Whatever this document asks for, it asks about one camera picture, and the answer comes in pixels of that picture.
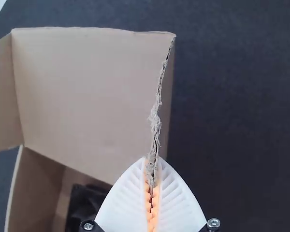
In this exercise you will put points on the black square fan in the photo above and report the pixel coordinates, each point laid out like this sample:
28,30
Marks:
82,205

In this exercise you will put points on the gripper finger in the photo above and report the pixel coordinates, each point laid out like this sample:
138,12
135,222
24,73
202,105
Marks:
125,205
178,205

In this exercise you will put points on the cardboard box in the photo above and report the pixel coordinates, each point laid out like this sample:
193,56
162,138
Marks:
87,96

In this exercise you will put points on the black mat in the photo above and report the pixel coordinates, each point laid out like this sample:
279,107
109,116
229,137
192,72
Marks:
232,96

